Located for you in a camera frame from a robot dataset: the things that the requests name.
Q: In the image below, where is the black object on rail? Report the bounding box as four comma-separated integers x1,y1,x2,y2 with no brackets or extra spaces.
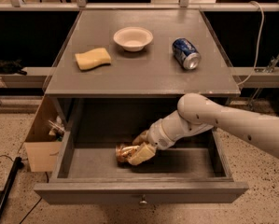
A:
0,60,27,76

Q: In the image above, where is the white cable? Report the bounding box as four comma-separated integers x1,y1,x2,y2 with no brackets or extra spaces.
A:
237,0,266,87

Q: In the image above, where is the metal frame rail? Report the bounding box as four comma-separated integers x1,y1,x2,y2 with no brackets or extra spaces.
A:
0,0,279,11

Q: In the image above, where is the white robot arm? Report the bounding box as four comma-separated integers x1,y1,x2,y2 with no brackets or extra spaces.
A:
128,93,279,165

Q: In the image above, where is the blue soda can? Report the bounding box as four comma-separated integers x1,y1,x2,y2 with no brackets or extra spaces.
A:
172,38,202,70

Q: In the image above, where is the plastic bag in box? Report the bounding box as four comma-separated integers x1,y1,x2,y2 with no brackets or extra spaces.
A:
48,116,65,137

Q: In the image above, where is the black floor cable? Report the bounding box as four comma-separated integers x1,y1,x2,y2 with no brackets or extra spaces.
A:
0,154,49,224

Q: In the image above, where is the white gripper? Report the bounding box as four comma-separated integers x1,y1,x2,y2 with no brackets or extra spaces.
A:
128,119,175,166

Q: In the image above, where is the orange soda can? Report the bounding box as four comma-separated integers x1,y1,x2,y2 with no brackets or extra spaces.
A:
115,144,138,163

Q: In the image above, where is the yellow sponge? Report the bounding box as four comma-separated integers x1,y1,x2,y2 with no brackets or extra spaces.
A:
75,48,111,71

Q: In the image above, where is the white foam bowl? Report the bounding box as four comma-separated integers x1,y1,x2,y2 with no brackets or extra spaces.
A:
113,27,153,52

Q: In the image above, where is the metal drawer knob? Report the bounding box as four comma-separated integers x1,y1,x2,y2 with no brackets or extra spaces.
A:
139,195,148,205

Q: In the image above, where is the black bar on floor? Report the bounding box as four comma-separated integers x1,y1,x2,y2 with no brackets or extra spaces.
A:
0,157,24,219

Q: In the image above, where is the cardboard box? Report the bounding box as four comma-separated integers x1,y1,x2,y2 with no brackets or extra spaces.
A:
24,97,63,172

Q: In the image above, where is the grey open drawer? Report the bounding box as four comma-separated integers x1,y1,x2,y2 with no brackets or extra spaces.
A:
35,130,248,204

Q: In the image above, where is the grey wooden cabinet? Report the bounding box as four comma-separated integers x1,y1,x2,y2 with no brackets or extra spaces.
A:
42,8,242,133

